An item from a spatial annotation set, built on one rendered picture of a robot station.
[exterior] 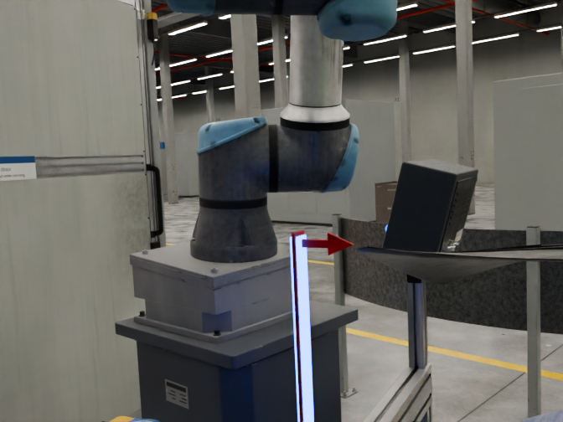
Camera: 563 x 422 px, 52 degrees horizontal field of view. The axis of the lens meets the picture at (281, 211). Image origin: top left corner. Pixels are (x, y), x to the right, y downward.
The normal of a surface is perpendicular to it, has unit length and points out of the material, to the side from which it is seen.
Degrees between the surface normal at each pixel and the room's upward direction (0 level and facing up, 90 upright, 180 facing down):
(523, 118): 90
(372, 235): 90
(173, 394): 90
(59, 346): 90
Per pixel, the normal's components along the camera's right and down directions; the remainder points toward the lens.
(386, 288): -0.82, 0.09
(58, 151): 0.89, 0.00
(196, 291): -0.67, 0.10
